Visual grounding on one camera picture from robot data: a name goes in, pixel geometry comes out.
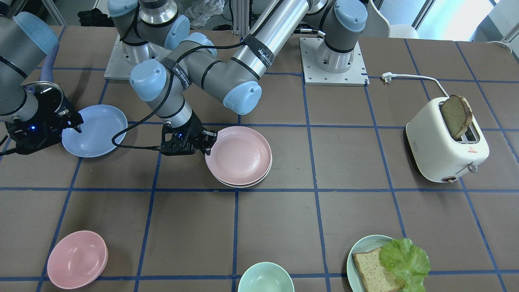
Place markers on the green lettuce leaf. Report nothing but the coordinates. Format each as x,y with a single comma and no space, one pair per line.
407,262

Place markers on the brown bread slice on plate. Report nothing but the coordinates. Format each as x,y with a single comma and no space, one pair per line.
374,276

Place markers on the white toaster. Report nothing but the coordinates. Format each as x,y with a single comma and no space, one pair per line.
439,157

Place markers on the cream white plate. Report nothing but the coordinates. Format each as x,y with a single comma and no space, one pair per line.
250,184

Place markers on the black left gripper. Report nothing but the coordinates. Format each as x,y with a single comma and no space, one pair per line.
196,126

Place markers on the blue plate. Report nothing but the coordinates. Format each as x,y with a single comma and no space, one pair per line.
101,123

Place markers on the green bowl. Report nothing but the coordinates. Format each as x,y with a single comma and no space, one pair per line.
266,277

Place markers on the dark blue cooking pot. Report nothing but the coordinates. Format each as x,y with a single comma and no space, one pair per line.
51,95

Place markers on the pink bowl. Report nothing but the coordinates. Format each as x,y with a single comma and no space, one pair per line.
77,260

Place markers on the bread slice in toaster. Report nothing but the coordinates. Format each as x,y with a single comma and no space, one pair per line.
457,115

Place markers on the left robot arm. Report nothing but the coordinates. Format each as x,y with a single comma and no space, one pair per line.
160,83

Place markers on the green plate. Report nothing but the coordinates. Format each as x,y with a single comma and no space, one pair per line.
363,245

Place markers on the white chair back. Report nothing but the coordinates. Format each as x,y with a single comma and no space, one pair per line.
378,26

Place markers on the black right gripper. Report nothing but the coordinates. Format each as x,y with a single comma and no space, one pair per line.
53,106

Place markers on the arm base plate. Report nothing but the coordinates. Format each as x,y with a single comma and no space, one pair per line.
324,67
125,57

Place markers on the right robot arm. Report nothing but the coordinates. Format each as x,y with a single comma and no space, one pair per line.
33,108

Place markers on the pink plate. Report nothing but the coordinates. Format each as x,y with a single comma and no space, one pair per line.
240,155

